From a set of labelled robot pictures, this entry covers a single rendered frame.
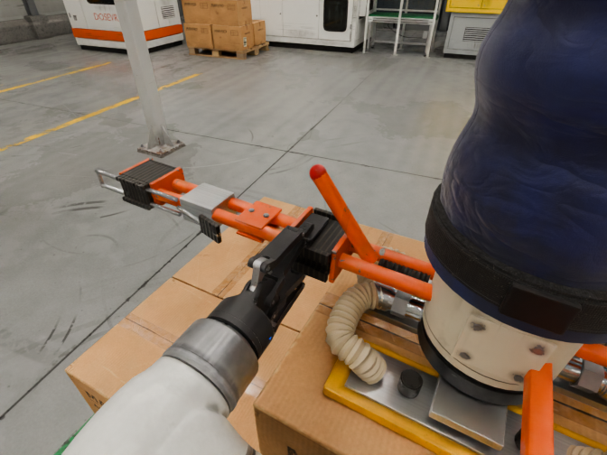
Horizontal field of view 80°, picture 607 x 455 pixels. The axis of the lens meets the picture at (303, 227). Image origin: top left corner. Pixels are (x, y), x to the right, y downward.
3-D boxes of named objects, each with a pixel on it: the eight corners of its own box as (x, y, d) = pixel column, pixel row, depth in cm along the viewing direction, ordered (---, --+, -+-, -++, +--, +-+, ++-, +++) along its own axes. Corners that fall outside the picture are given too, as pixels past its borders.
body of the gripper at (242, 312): (195, 305, 39) (245, 255, 45) (208, 352, 44) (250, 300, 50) (253, 332, 36) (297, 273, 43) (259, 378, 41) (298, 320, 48)
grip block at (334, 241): (356, 248, 58) (360, 218, 54) (331, 287, 51) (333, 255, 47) (310, 232, 61) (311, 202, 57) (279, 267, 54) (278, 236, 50)
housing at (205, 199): (238, 212, 65) (236, 191, 62) (213, 233, 60) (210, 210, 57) (208, 201, 67) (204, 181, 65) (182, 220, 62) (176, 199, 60)
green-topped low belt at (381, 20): (432, 51, 703) (439, 13, 665) (428, 57, 665) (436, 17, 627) (369, 47, 742) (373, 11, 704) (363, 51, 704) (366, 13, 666)
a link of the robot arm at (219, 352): (170, 390, 40) (204, 348, 45) (236, 429, 37) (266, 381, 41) (148, 340, 35) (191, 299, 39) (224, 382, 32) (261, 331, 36)
